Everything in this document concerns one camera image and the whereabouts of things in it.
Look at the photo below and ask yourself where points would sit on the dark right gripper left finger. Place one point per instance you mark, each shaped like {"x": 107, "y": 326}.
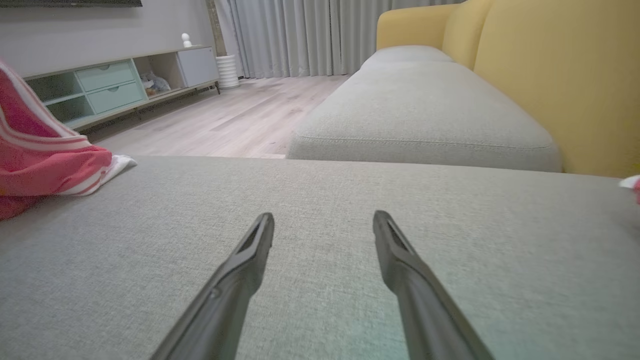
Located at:
{"x": 225, "y": 300}

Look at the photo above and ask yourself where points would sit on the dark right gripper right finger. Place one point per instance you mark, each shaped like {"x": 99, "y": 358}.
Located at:
{"x": 425, "y": 310}

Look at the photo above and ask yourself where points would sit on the red white basketball jersey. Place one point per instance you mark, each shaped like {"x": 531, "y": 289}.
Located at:
{"x": 40, "y": 165}

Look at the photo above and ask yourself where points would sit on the wide grey sofa seat cushion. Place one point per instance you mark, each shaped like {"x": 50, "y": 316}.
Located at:
{"x": 500, "y": 260}

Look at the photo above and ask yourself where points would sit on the long grey sofa seat cushion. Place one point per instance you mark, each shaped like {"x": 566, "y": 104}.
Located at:
{"x": 425, "y": 115}

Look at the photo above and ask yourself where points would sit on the plastic bag clutter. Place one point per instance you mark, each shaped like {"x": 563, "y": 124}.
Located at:
{"x": 156, "y": 85}

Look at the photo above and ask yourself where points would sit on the white ribbed vase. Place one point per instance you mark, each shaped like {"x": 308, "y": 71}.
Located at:
{"x": 228, "y": 72}

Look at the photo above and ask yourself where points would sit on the mint green cabinet drawer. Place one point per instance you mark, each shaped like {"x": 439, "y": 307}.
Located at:
{"x": 105, "y": 75}
{"x": 117, "y": 97}

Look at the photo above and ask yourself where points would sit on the white cabinet door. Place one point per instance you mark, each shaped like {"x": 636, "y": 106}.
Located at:
{"x": 199, "y": 66}

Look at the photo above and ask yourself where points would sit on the small red white fabric item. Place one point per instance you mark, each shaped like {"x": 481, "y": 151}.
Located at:
{"x": 632, "y": 187}

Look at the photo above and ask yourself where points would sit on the low wooden tv cabinet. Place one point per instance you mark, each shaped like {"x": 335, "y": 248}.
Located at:
{"x": 160, "y": 62}

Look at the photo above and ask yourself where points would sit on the small grey sofa seat cushion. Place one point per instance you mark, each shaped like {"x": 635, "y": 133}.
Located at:
{"x": 405, "y": 54}

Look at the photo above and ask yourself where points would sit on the small white figurine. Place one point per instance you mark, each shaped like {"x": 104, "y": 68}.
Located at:
{"x": 186, "y": 40}

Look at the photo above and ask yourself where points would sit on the grey pleated curtain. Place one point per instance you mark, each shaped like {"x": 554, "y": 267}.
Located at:
{"x": 300, "y": 35}

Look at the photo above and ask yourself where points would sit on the yellow sofa back cushion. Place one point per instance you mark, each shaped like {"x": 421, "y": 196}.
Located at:
{"x": 570, "y": 75}
{"x": 465, "y": 30}

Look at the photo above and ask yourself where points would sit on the yellow sofa armrest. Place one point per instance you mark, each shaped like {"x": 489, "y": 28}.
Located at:
{"x": 410, "y": 27}

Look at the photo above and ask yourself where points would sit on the black television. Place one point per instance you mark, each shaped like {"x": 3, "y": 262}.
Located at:
{"x": 70, "y": 2}

